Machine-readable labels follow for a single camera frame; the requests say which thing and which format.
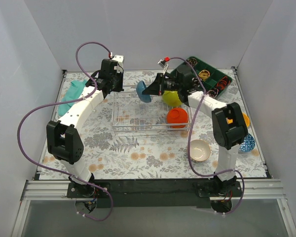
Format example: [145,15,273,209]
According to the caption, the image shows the lime green bowl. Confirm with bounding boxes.
[162,91,182,107]

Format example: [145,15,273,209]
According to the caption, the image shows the blue ceramic bowl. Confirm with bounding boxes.
[136,80,152,103]

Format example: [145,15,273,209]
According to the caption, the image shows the red orange bowl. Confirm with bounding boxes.
[166,108,188,128]

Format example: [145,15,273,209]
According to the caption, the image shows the white wire dish rack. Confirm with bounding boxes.
[111,85,192,132]

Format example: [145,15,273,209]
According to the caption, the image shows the teal cloth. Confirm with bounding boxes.
[58,80,87,117]

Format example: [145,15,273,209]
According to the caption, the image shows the white striped ceramic bowl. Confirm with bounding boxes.
[190,139,211,162]

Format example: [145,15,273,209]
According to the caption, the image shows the orange yellow bowl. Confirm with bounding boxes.
[226,113,250,128]

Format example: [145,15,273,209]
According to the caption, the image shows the blue white patterned bowl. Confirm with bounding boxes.
[239,133,256,153]

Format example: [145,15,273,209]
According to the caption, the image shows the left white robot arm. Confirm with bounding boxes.
[46,55,124,198]

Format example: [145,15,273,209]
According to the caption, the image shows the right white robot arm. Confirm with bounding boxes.
[138,63,248,196]

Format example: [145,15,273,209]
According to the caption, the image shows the black white rolled sock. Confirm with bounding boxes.
[193,78,200,87]

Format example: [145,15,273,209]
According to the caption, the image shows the brown patterned rolled sock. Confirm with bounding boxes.
[187,58,198,67]

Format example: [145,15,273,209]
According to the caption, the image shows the green divided organizer tray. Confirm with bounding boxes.
[171,56,232,98]

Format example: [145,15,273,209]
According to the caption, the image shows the yellow rolled sock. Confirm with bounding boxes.
[198,70,211,81]

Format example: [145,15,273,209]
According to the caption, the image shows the pink black rolled sock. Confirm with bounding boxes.
[207,88,219,98]

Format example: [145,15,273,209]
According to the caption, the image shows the red black rolled sock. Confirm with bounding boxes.
[216,76,232,91]

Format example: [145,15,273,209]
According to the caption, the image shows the floral patterned table mat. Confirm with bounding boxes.
[38,69,268,180]

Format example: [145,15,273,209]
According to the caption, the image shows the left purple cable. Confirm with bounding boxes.
[17,41,114,221]

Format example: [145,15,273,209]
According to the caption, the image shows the purple cable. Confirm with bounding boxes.
[169,57,245,218]
[17,41,114,221]

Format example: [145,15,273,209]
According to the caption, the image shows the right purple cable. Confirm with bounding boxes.
[169,57,245,218]

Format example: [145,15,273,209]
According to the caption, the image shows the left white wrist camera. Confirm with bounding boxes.
[109,52,124,73]

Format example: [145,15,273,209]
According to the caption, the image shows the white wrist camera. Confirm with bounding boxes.
[158,57,170,74]
[109,52,124,73]

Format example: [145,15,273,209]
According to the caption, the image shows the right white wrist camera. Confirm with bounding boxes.
[158,57,170,74]

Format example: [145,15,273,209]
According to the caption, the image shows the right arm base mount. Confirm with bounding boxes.
[193,175,244,216]

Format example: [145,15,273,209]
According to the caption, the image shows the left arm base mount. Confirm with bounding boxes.
[66,174,113,214]

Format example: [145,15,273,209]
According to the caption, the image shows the aluminium frame rail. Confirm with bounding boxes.
[22,179,287,200]

